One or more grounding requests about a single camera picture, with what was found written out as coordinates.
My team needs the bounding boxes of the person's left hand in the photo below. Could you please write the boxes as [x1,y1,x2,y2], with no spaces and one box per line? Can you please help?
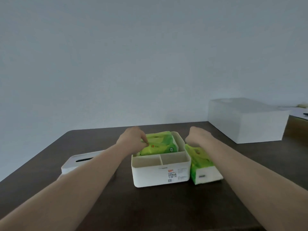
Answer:
[116,127,149,156]

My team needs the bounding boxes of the green tissue packet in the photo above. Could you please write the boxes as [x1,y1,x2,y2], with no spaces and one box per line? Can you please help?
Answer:
[140,131,180,156]
[184,143,224,186]

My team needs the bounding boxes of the person's left forearm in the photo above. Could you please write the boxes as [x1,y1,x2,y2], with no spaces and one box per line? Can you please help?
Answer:
[0,143,131,231]

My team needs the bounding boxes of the large white storage box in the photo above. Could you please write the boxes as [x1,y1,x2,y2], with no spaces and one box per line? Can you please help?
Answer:
[208,98,290,144]

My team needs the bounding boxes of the white compartment organizer box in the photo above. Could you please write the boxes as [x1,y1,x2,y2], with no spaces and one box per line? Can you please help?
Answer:
[131,131,192,188]

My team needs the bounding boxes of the person's right hand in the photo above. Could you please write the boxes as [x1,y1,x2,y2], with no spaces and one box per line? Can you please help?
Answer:
[185,126,214,150]

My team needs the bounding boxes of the person's right forearm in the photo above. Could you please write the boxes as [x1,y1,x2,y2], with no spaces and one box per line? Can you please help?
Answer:
[202,137,308,231]

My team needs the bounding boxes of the white paper sheets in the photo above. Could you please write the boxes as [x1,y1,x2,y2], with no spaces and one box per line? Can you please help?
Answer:
[278,105,308,121]

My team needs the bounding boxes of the white lid with slot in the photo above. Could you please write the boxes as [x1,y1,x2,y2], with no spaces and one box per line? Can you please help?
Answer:
[61,150,106,175]

